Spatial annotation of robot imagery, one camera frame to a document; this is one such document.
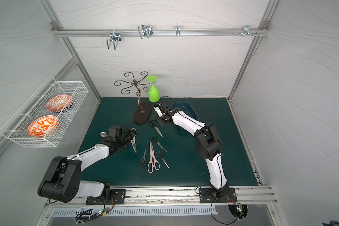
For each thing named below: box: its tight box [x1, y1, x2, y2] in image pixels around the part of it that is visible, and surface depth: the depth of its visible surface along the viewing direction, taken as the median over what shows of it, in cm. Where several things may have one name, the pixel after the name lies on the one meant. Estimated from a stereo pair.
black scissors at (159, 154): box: [154, 149, 170, 170], surface depth 90 cm
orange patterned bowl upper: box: [46, 94, 73, 113], surface depth 73 cm
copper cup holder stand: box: [113, 71, 156, 124], surface depth 98 cm
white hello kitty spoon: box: [99, 131, 108, 138], surface depth 99 cm
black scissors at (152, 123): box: [148, 119, 163, 138], surface depth 106 cm
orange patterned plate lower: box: [27, 114, 59, 138], surface depth 64 cm
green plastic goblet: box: [145, 74, 161, 103], surface depth 95 cm
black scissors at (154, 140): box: [150, 136, 168, 153], surface depth 97 cm
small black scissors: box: [137, 149, 148, 168], surface depth 87 cm
